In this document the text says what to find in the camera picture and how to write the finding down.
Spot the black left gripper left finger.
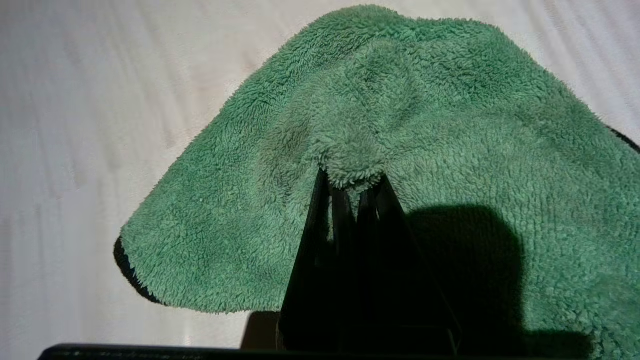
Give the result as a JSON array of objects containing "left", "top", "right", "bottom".
[{"left": 277, "top": 169, "right": 365, "bottom": 352}]

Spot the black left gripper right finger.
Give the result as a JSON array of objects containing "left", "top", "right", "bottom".
[{"left": 357, "top": 175, "right": 462, "bottom": 352}]

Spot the green microfiber cloth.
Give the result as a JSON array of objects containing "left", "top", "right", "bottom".
[{"left": 114, "top": 5, "right": 640, "bottom": 360}]

